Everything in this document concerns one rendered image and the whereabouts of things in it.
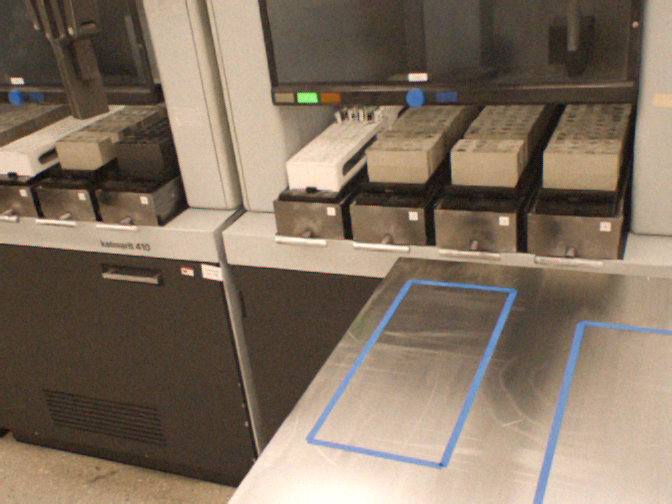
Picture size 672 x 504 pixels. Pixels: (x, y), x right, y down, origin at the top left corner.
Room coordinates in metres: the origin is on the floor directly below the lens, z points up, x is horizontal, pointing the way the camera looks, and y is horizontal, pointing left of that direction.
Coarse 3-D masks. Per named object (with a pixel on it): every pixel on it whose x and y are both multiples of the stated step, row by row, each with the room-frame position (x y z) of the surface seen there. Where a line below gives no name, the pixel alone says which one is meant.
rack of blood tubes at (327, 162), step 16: (336, 128) 1.53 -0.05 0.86; (352, 128) 1.52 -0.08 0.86; (368, 128) 1.51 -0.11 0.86; (384, 128) 1.55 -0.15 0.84; (320, 144) 1.45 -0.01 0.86; (336, 144) 1.43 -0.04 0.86; (352, 144) 1.42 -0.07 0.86; (368, 144) 1.51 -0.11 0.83; (288, 160) 1.37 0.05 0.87; (304, 160) 1.37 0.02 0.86; (320, 160) 1.35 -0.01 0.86; (336, 160) 1.34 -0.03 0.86; (352, 160) 1.49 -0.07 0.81; (288, 176) 1.36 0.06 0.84; (304, 176) 1.34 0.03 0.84; (320, 176) 1.33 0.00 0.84; (336, 176) 1.32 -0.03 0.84; (352, 176) 1.38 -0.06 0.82
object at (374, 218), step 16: (448, 176) 1.34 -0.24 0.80; (368, 192) 1.30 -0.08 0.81; (384, 192) 1.26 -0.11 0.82; (432, 192) 1.28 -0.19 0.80; (352, 208) 1.26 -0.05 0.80; (368, 208) 1.25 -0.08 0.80; (384, 208) 1.23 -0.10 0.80; (400, 208) 1.22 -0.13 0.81; (416, 208) 1.21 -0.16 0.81; (432, 208) 1.25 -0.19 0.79; (352, 224) 1.26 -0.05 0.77; (368, 224) 1.25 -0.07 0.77; (384, 224) 1.24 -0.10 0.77; (400, 224) 1.22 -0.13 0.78; (416, 224) 1.21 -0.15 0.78; (432, 224) 1.24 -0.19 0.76; (368, 240) 1.25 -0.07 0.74; (384, 240) 1.21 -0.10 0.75; (400, 240) 1.22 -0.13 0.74; (416, 240) 1.21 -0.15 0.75
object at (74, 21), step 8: (64, 0) 0.70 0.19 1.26; (72, 0) 0.69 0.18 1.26; (80, 0) 0.69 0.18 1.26; (88, 0) 0.70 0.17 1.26; (96, 0) 0.70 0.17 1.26; (72, 8) 0.69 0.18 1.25; (80, 8) 0.69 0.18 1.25; (88, 8) 0.70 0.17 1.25; (96, 8) 0.70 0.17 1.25; (72, 16) 0.69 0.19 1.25; (80, 16) 0.69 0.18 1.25; (88, 16) 0.70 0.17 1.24; (96, 16) 0.71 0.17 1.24; (72, 24) 0.69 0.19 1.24; (80, 24) 0.69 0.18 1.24; (96, 24) 0.71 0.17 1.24; (72, 32) 0.69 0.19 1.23; (80, 32) 0.70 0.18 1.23; (88, 32) 0.70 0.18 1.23; (96, 32) 0.71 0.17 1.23
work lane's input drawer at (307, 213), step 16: (288, 192) 1.34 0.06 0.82; (304, 192) 1.33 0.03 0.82; (320, 192) 1.31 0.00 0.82; (336, 192) 1.30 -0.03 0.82; (352, 192) 1.33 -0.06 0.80; (288, 208) 1.32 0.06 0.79; (304, 208) 1.30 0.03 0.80; (320, 208) 1.29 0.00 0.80; (336, 208) 1.27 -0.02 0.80; (288, 224) 1.32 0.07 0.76; (304, 224) 1.30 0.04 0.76; (320, 224) 1.29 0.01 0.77; (336, 224) 1.28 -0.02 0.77; (288, 240) 1.27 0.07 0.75; (304, 240) 1.26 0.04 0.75; (320, 240) 1.25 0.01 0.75
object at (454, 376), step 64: (384, 320) 0.84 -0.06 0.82; (448, 320) 0.82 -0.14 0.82; (512, 320) 0.81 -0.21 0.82; (576, 320) 0.79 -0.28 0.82; (640, 320) 0.77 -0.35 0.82; (320, 384) 0.73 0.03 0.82; (384, 384) 0.71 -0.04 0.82; (448, 384) 0.70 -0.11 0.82; (512, 384) 0.68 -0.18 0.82; (576, 384) 0.67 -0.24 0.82; (640, 384) 0.66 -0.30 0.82; (320, 448) 0.62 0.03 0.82; (384, 448) 0.61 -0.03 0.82; (448, 448) 0.59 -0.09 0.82; (512, 448) 0.58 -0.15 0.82; (576, 448) 0.57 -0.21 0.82; (640, 448) 0.56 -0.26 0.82
